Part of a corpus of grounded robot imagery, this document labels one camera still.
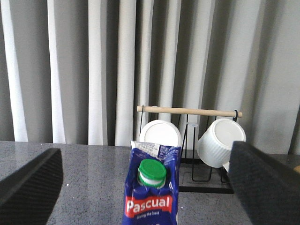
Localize wooden mug tree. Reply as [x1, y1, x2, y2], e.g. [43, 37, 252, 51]
[293, 165, 300, 173]

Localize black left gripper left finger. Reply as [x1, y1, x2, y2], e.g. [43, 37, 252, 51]
[0, 148, 63, 225]

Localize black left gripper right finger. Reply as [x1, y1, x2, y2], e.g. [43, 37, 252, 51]
[228, 141, 300, 225]

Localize black wire mug rack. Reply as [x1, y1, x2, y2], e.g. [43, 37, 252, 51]
[137, 105, 243, 194]

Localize white smiley mug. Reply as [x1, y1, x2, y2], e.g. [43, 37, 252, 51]
[139, 120, 182, 147]

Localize blue white milk carton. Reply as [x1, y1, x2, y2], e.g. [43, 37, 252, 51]
[122, 141, 181, 225]

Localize grey pleated curtain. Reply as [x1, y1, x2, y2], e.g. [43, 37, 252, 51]
[0, 0, 300, 154]

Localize white ribbed mug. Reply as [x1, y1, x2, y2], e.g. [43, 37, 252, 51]
[196, 118, 246, 168]

